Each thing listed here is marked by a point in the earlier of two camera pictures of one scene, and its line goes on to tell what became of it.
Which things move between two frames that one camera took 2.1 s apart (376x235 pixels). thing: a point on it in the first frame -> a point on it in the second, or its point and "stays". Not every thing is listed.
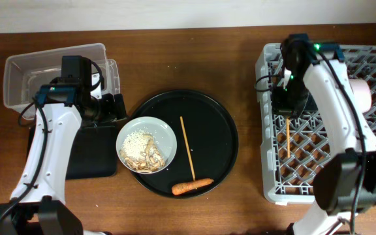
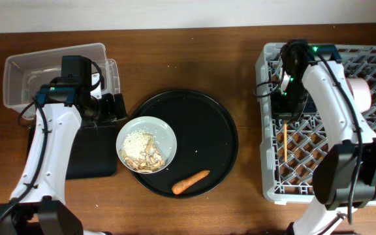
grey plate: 162,133 stays
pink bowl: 362,93 stays
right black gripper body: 294,97 stays
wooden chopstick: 192,171 -> 285,130
